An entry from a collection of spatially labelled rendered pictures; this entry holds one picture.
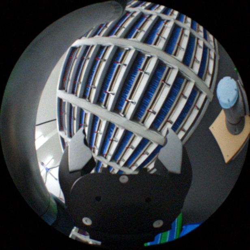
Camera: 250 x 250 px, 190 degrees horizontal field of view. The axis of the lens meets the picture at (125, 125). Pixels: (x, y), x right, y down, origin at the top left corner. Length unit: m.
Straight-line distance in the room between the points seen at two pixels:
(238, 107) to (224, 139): 0.26
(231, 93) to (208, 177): 0.56
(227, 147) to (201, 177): 0.33
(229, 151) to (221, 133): 0.14
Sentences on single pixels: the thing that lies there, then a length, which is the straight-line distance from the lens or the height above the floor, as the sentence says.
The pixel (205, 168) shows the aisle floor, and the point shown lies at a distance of 0.77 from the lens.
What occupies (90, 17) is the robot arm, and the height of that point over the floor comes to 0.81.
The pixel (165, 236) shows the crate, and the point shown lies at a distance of 0.74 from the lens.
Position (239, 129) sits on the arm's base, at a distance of 0.58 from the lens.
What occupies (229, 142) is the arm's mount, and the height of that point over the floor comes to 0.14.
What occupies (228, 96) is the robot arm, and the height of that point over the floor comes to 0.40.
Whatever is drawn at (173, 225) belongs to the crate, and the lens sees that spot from 0.78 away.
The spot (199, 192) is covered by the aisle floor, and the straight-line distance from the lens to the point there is 0.77.
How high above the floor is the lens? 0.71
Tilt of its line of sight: level
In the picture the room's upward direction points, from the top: 65 degrees counter-clockwise
